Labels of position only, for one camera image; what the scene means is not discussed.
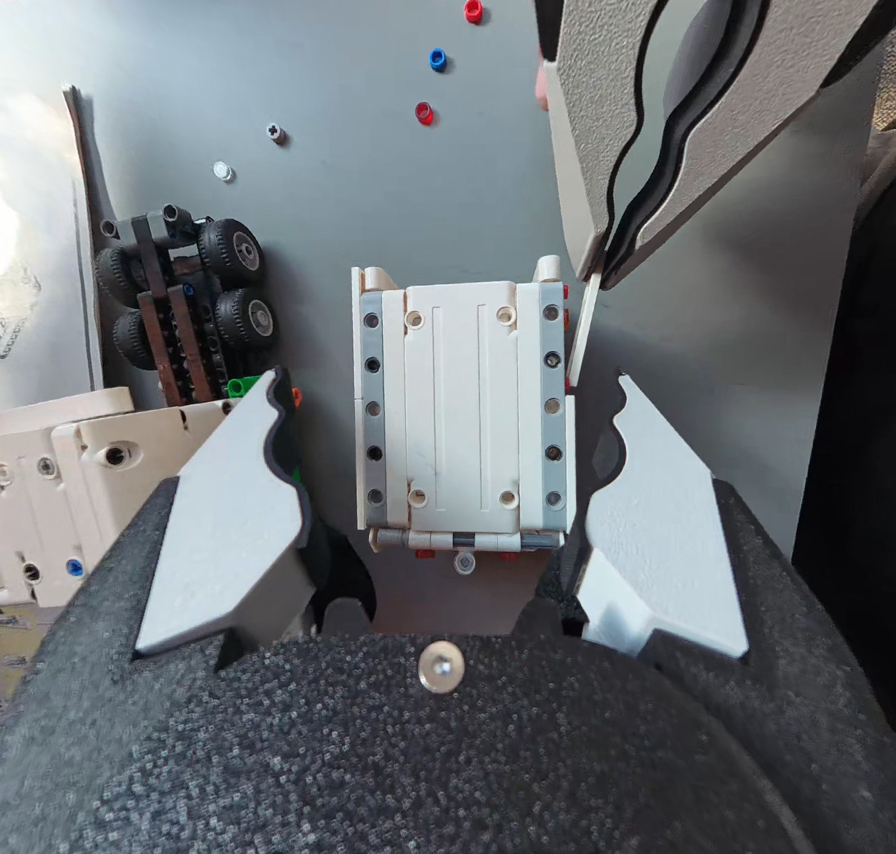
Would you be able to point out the grey lego axle bush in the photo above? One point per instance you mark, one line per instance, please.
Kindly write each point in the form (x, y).
(278, 132)

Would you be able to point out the clear round lego stud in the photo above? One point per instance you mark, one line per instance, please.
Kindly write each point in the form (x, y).
(223, 171)

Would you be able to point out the red round lego stud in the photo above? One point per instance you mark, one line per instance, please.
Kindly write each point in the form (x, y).
(474, 10)
(423, 113)

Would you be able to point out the green lego connector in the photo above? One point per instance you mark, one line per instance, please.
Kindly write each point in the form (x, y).
(243, 385)

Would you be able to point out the white lego cab assembly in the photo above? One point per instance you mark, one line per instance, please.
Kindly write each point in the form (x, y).
(91, 490)

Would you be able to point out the lego instruction booklet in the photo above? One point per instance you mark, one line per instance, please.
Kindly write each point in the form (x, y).
(42, 251)

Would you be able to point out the white lego box assembly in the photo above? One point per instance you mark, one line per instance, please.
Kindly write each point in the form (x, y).
(462, 406)

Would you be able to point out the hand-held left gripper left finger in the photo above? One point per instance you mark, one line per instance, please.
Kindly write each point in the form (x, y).
(224, 518)

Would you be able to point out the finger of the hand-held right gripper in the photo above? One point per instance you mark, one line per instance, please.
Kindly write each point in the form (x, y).
(602, 62)
(791, 62)

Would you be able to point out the blue round lego stud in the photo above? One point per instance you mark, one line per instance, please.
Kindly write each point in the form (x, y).
(437, 60)

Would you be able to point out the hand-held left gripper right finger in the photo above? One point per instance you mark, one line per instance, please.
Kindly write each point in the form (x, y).
(665, 532)

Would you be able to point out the person's right hand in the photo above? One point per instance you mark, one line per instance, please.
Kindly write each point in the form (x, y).
(540, 87)

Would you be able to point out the white lego panel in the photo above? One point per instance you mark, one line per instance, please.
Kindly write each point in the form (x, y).
(584, 336)

